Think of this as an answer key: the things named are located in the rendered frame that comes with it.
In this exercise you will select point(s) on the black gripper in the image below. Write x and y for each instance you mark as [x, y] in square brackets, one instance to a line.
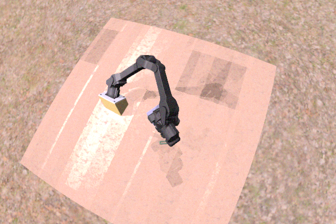
[151, 119]

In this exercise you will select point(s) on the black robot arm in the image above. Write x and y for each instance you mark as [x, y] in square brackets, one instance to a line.
[166, 116]

